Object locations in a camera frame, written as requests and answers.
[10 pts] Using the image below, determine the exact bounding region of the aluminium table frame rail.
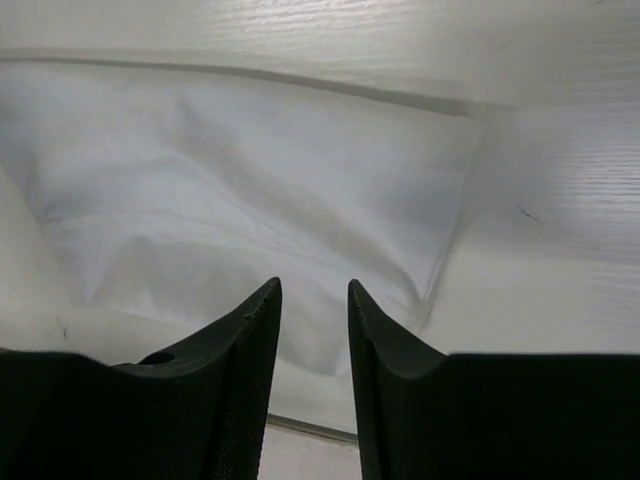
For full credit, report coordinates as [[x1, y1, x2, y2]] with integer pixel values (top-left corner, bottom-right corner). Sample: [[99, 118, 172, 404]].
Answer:
[[267, 413, 358, 445]]

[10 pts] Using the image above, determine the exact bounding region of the white skirt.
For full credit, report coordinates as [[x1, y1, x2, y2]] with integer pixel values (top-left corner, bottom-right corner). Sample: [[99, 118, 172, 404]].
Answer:
[[1, 63, 481, 379]]

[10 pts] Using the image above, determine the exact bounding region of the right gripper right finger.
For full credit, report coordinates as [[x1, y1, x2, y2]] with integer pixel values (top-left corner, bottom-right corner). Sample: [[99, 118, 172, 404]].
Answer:
[[348, 281, 639, 479]]

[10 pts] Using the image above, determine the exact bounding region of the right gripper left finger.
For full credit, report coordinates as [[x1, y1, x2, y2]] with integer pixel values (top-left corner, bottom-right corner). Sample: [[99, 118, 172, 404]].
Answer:
[[1, 278, 282, 479]]

